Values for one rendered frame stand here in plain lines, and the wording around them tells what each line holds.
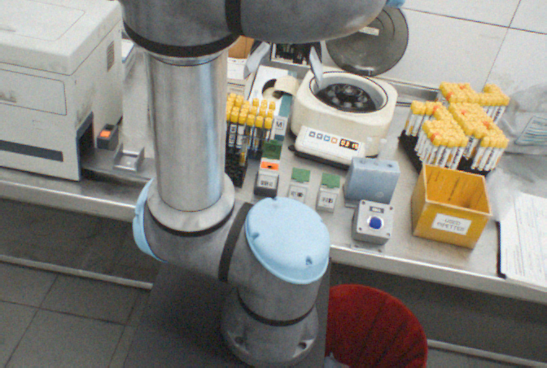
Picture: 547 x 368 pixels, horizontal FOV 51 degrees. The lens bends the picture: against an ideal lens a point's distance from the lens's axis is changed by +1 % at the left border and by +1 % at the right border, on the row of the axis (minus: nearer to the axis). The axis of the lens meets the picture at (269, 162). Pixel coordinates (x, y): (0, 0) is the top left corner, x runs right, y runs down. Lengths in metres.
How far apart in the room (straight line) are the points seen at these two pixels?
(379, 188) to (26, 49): 0.75
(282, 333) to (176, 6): 0.51
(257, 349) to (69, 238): 1.24
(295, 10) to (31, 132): 0.85
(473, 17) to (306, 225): 1.03
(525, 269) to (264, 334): 0.63
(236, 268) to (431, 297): 1.32
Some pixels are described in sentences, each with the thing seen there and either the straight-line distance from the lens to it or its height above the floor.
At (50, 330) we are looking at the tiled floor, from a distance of 2.12.
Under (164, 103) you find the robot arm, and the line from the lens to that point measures 0.60.
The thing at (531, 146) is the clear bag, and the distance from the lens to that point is 1.67.
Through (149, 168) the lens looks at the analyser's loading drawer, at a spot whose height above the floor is 0.92.
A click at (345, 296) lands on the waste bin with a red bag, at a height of 0.41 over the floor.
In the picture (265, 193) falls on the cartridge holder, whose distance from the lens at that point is 1.22.
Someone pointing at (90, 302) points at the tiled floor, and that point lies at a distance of 2.17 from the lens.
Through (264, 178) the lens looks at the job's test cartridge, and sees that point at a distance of 1.21.
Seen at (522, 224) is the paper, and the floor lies 0.89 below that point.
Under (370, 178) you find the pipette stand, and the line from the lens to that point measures 1.25.
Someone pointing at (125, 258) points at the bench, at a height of 0.27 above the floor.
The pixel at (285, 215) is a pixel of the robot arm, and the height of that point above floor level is 1.17.
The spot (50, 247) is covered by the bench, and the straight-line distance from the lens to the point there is 1.99.
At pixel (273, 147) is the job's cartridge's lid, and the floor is 0.98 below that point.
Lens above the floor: 1.68
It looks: 37 degrees down
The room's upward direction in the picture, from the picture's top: 10 degrees clockwise
